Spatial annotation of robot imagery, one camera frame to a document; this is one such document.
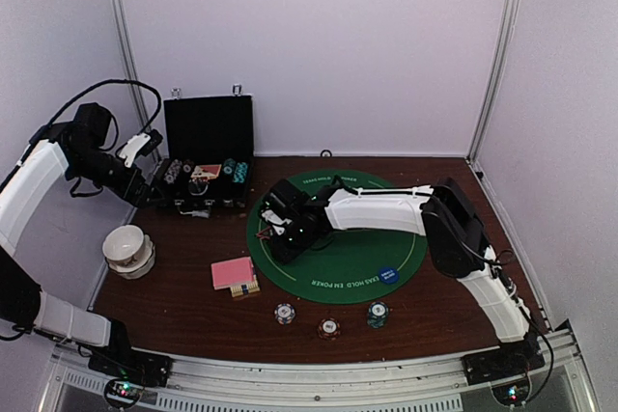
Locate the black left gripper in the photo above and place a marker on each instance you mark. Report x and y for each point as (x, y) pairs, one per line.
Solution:
(137, 199)

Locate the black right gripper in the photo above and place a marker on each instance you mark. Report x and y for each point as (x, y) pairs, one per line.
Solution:
(284, 253)

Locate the blue white 10 chip stack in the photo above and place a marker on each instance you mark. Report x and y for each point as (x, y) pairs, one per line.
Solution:
(284, 313)

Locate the red black 100 chip stack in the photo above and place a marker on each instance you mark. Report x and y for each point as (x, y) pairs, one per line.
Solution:
(329, 329)

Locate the blue green 50 chip stack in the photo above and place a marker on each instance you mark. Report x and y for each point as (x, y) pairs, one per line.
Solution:
(377, 314)

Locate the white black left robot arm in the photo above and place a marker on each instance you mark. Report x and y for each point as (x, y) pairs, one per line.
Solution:
(71, 146)

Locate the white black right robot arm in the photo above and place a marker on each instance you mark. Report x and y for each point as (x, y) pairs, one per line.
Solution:
(442, 213)

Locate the white left wrist cover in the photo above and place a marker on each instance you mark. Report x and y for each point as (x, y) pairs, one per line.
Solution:
(129, 151)

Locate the round green poker mat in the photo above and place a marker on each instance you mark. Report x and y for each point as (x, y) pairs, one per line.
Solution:
(340, 269)

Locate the black white chips in case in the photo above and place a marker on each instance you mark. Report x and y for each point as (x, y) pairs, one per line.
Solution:
(178, 171)

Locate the white ceramic bowl stack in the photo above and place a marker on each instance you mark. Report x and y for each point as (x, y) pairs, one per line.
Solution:
(129, 252)

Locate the red playing card in case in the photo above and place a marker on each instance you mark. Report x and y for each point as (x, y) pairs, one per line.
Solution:
(211, 171)

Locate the card deck holder box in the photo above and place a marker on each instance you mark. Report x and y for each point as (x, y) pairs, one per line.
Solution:
(245, 289)

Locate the black poker chip case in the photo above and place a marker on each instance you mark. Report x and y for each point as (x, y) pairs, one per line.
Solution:
(208, 130)

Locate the teal chips in case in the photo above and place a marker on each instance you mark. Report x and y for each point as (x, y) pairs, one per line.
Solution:
(236, 170)

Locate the pink playing card deck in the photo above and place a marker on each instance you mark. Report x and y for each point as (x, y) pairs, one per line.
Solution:
(232, 273)

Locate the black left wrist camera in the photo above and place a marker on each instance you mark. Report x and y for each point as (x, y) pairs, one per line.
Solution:
(94, 120)

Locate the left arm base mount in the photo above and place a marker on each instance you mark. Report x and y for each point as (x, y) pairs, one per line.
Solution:
(138, 367)

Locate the aluminium front rail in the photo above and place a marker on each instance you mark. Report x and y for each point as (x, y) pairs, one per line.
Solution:
(436, 383)

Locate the left aluminium frame post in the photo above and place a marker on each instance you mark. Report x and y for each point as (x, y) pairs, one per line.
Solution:
(122, 33)

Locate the aluminium frame post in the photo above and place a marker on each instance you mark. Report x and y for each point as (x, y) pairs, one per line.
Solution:
(505, 33)
(122, 33)

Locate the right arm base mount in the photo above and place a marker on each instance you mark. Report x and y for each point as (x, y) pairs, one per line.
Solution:
(508, 360)

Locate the right aluminium frame post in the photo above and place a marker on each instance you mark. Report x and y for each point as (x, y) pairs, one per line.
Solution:
(505, 33)

